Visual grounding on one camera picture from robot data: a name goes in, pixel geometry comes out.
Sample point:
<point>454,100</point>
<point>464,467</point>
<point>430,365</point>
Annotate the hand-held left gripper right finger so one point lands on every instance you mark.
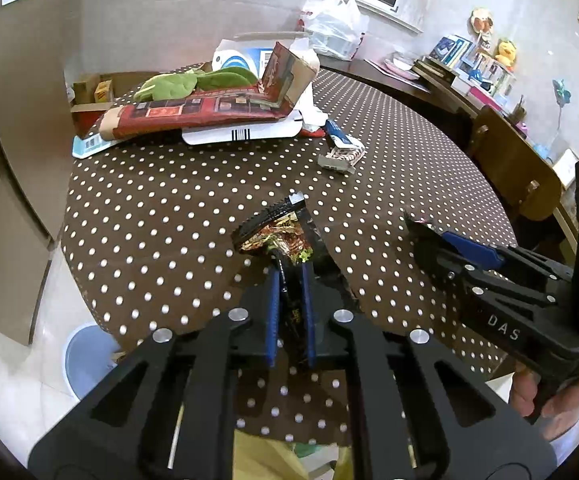
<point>307,310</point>

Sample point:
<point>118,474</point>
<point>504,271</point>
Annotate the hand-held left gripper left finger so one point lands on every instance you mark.
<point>272,310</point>

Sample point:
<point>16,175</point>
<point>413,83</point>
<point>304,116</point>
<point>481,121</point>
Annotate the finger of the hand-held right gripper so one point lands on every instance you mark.
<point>474,250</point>
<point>437,255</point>

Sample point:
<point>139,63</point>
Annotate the dark snack wrapper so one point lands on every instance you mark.
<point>279,240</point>

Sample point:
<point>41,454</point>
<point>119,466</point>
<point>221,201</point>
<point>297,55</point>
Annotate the person's right hand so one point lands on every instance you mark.
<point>522,395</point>

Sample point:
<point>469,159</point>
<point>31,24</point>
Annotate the wooden chair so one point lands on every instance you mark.
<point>509,160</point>

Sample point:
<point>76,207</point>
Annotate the small grey packet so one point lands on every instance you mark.
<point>339,160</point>

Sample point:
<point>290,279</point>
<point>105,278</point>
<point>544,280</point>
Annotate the brown polka dot tablecloth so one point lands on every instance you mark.
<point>169,210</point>

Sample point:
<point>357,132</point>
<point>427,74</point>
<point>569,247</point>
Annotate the yellow bag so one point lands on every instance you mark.
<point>259,460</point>

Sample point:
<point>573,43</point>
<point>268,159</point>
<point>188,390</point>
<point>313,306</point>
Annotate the blue and white wrapper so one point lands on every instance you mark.
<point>334,130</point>

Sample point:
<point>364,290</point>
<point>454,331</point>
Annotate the dark wooden desk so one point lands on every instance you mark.
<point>399,87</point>

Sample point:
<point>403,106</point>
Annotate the blue pinwheel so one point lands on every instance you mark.
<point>560,91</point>

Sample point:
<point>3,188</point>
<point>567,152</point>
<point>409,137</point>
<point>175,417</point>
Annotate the light blue plastic bin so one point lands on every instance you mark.
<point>89,360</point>

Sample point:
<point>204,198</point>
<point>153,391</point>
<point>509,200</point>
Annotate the pink papers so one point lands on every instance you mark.
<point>394,67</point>

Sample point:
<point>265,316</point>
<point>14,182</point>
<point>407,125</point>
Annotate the stack of books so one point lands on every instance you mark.
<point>444,60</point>

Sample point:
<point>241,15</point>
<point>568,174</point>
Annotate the white tissue paper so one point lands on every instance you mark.
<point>309,105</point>

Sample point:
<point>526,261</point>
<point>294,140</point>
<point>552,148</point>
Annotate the yellow duck plush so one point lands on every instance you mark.
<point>505,52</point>

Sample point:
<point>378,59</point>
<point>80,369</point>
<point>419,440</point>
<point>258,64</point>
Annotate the flattened red cardboard box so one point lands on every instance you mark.
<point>194,110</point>

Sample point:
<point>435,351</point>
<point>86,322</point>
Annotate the light blue card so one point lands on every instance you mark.
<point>87,146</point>

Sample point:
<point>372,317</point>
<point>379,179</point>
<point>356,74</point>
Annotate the green plush toy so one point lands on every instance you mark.
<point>169,85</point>

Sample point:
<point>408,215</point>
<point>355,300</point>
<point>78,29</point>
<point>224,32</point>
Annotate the white plastic bag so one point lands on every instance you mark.
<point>334,25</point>

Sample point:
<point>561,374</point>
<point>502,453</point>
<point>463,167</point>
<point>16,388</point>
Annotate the white and blue box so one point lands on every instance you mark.
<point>234,57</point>

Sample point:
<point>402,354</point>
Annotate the small yellow box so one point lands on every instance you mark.
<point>103,92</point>

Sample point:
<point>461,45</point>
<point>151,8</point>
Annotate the brown cardboard box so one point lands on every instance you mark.
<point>84,90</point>

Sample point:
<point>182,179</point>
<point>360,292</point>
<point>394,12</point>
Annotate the beige refrigerator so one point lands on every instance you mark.
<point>9,160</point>

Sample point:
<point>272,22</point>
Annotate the round wall ornament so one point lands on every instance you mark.
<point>482,21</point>

